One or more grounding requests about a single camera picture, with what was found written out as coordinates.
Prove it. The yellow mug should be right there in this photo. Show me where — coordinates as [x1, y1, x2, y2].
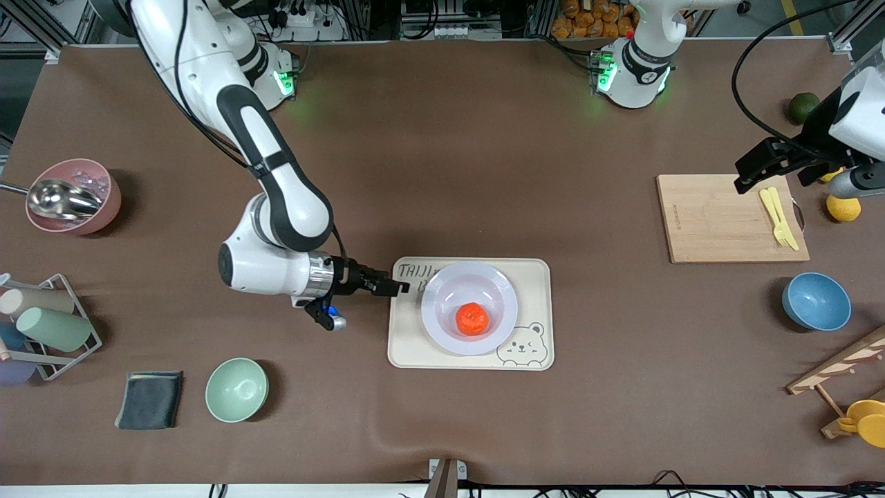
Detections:
[837, 399, 885, 449]

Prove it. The wooden peg drying rack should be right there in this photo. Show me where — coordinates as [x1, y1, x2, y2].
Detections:
[787, 325, 885, 440]

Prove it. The grey wire cup holder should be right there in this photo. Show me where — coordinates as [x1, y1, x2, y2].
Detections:
[0, 273, 103, 382]

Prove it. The power strip with plugs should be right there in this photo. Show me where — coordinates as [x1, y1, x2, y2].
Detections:
[266, 3, 346, 42]

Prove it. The pink bowl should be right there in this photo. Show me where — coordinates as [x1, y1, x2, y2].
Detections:
[26, 158, 122, 236]

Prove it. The blue bowl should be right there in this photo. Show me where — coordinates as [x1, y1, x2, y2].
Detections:
[782, 272, 853, 332]

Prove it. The purple cup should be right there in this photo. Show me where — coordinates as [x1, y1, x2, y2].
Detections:
[0, 360, 37, 386]

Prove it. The black cable along table edge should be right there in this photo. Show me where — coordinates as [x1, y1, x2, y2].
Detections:
[477, 470, 885, 498]

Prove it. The white round plate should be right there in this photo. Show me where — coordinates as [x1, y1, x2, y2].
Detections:
[420, 261, 519, 356]

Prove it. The dark grey folded cloth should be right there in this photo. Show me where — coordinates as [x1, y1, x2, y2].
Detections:
[114, 371, 185, 431]

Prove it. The pale green bowl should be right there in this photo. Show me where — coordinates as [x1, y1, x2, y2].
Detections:
[205, 357, 270, 423]

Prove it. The metal table bracket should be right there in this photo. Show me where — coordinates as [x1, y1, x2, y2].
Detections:
[427, 458, 468, 498]

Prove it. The wooden cutting board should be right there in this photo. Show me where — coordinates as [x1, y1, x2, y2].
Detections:
[655, 174, 811, 265]

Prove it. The yellow plastic fork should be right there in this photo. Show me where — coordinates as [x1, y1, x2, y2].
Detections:
[759, 188, 790, 248]

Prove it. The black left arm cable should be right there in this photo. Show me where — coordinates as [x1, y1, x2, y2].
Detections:
[731, 0, 861, 153]

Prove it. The pale green cup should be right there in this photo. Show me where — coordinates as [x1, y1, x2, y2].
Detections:
[16, 306, 93, 353]

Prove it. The cream bear print tray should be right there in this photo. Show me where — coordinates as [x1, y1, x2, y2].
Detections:
[387, 257, 555, 371]

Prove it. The beige cup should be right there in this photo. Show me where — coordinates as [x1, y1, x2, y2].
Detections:
[0, 287, 75, 320]

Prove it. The white power strip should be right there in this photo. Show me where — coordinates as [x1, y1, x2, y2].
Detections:
[404, 24, 503, 40]

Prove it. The metal scoop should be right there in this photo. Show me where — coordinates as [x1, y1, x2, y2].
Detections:
[0, 179, 104, 221]

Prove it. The dark green avocado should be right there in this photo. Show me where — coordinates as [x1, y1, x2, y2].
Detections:
[789, 92, 823, 123]

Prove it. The pile of orange fruits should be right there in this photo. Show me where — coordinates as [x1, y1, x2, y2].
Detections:
[551, 0, 640, 40]

